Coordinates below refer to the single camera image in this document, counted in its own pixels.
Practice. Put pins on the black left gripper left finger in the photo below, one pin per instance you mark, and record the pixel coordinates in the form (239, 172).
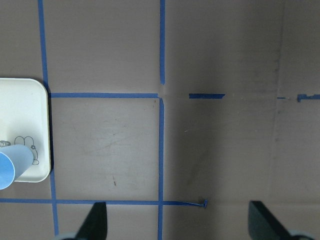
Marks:
(95, 226)

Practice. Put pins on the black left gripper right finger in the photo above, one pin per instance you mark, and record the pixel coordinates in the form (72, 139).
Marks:
(263, 225)

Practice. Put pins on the blue cup on tray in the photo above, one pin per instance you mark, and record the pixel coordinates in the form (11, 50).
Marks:
(14, 161)

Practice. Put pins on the cream plastic tray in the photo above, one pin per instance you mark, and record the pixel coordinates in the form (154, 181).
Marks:
(24, 120)

